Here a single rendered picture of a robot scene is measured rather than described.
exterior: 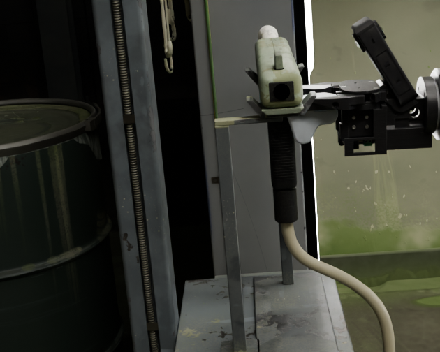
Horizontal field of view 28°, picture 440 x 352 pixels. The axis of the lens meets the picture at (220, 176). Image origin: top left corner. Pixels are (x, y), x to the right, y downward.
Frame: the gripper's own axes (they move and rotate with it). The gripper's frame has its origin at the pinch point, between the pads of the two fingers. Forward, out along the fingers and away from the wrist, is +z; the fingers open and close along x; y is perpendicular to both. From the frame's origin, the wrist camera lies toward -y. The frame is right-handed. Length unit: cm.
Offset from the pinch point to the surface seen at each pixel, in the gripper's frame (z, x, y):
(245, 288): 4.7, 10.4, 30.6
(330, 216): -25, 182, 84
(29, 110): 61, 122, 27
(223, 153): 6.1, -10.6, 3.8
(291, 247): -1.7, -1.6, 19.6
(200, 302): 11.2, 6.6, 30.7
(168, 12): 16, 52, -5
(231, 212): 5.6, -10.8, 11.1
